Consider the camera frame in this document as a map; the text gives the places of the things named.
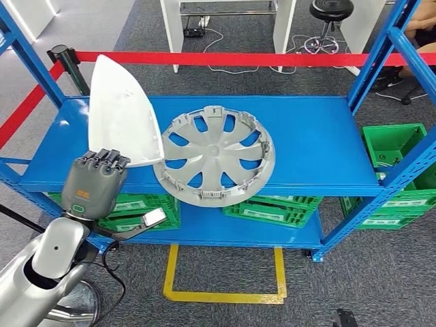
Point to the white plastic shell part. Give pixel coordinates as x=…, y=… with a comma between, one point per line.
x=119, y=117

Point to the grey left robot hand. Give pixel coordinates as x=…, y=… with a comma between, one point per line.
x=92, y=189

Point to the person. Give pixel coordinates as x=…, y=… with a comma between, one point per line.
x=422, y=27

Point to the white panel-leg table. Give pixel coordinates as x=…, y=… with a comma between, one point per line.
x=172, y=31

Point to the blue metal shelf rack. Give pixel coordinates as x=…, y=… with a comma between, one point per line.
x=306, y=144

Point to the black metal rod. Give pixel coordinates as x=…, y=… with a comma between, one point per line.
x=20, y=217

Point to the white cabinet panel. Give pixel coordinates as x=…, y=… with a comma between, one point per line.
x=360, y=27

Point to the black round stool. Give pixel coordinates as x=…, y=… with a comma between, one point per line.
x=332, y=9

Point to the yellow floor tape square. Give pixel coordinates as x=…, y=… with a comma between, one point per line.
x=221, y=298

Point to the white display plinth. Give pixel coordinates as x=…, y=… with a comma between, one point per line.
x=34, y=13

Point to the red barrier belt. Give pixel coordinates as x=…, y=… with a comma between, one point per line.
x=23, y=110
x=221, y=58

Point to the grey plastic wheel cover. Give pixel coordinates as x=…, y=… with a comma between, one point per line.
x=213, y=150

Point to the black stanchion post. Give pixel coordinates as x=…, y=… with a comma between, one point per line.
x=73, y=72

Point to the chrome round base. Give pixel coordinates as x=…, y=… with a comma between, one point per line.
x=85, y=302

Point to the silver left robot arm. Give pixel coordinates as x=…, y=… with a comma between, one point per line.
x=58, y=248

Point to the white plug adapter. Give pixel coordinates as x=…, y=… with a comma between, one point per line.
x=204, y=20

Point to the black office chair base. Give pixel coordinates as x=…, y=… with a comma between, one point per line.
x=413, y=95

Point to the black power strip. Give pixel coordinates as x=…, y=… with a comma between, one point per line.
x=193, y=32

